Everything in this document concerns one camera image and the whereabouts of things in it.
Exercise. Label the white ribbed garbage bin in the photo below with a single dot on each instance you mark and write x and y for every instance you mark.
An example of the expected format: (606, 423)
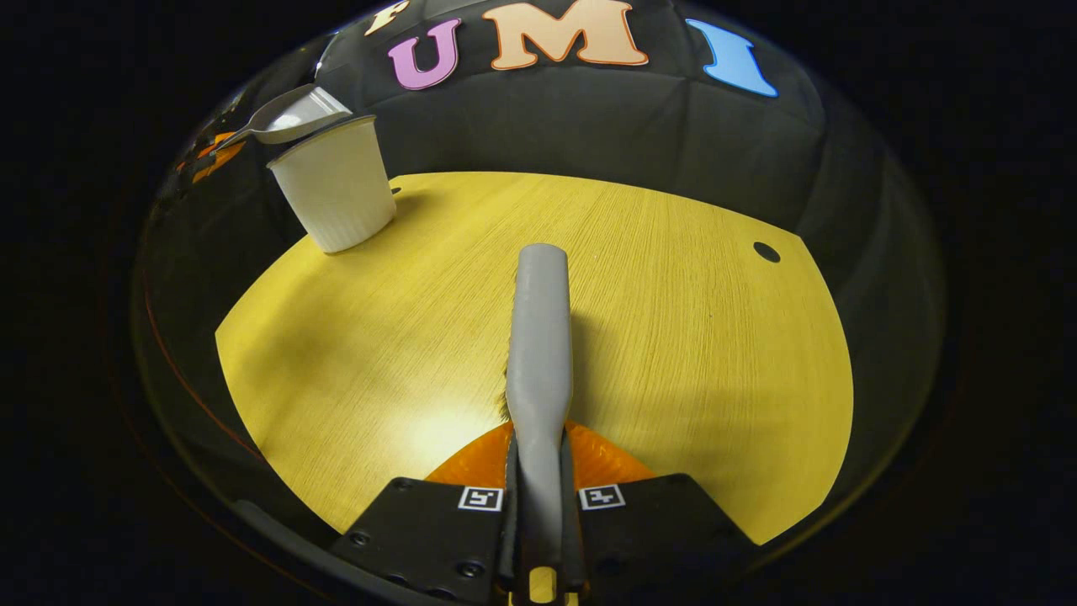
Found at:
(336, 189)

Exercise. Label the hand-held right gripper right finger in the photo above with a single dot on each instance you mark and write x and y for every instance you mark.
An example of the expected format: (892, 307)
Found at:
(656, 530)

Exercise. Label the grey plastic dustpan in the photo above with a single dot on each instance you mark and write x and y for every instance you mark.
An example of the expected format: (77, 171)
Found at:
(294, 118)

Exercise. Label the small grey broom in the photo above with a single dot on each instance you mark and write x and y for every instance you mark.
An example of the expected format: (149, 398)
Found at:
(538, 337)

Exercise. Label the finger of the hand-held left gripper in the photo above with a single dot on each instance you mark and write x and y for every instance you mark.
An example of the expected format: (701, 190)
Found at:
(225, 139)
(214, 162)

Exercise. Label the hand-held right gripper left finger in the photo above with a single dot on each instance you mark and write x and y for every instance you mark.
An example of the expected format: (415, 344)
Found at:
(429, 539)

